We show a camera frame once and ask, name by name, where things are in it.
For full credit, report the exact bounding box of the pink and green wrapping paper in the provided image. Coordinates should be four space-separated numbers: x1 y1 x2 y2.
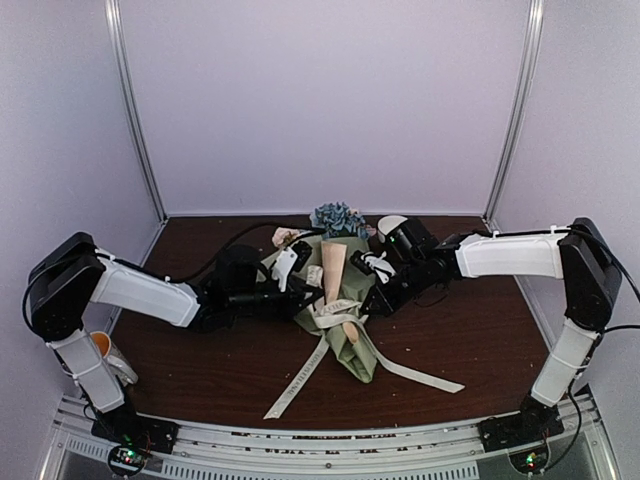
259 234 381 386

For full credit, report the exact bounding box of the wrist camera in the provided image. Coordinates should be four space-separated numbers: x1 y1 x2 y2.
350 250 396 284
271 240 313 292

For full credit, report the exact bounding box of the white and dark bowl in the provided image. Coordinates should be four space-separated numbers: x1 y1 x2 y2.
376 215 407 243

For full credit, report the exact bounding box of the aluminium front rail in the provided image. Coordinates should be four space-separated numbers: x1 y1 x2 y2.
37 389 624 480

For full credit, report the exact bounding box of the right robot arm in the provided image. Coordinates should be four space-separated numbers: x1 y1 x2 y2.
350 216 630 452

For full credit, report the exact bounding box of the white ribbon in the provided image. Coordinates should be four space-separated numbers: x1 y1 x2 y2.
264 267 464 419

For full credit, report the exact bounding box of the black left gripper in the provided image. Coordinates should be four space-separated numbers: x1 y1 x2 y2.
228 276 324 324

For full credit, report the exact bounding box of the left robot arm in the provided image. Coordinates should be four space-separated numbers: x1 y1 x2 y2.
21 227 324 454

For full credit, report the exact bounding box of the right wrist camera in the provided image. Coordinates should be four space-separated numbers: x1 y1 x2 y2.
350 250 396 284

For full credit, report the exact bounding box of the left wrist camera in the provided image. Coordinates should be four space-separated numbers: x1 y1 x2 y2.
271 240 313 292

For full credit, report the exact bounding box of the orange and white cup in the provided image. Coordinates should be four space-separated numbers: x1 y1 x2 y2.
90 331 139 386

